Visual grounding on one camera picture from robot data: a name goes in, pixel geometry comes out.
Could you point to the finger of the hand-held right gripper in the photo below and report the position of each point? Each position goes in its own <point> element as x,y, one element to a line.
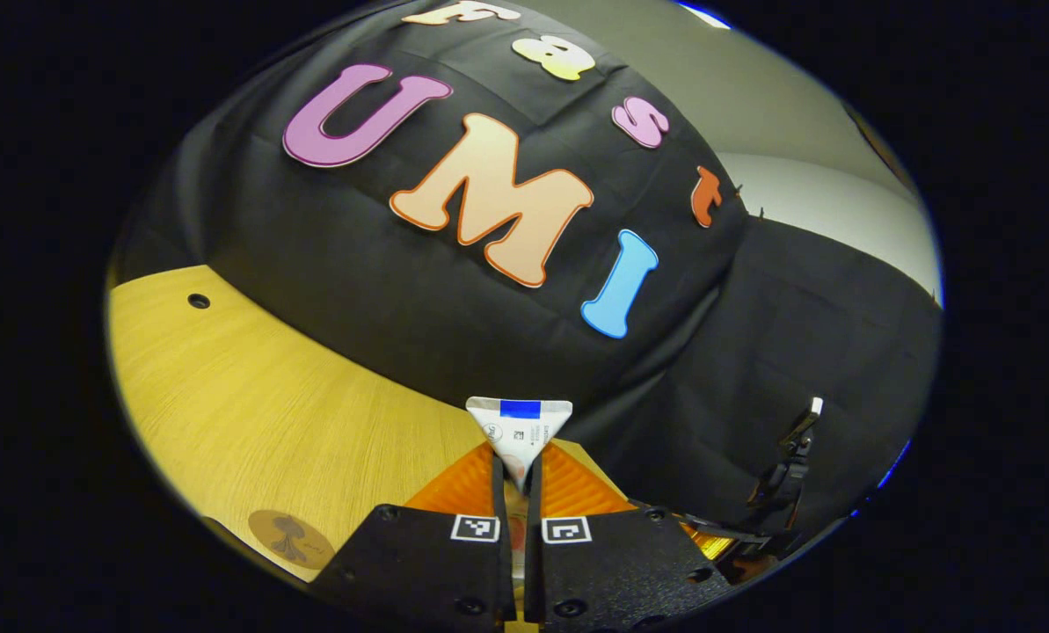
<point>716,543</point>

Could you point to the round brown coaster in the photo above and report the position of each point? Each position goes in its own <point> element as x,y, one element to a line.
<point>291,538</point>

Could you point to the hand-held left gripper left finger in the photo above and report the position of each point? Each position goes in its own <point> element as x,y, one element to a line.
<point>418,563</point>

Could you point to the black desk grommet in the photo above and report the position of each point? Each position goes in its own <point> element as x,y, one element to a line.
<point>199,301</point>

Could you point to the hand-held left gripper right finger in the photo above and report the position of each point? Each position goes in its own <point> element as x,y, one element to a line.
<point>621,563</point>

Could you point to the white toothpaste tube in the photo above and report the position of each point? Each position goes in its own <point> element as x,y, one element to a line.
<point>520,431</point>

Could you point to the black backdrop cloth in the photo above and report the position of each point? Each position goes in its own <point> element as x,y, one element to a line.
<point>383,290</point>

